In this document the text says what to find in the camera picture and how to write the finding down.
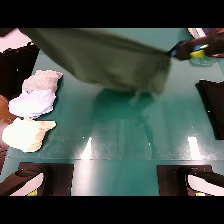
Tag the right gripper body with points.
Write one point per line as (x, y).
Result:
(181, 50)

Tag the olive green shirt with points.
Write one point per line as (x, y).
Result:
(110, 60)

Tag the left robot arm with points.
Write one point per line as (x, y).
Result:
(26, 182)

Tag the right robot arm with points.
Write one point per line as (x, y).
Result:
(206, 182)

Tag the heap of clothes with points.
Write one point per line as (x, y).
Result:
(200, 32)

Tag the pink beige garment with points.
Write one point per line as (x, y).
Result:
(41, 80)

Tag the white garment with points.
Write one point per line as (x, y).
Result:
(33, 103)

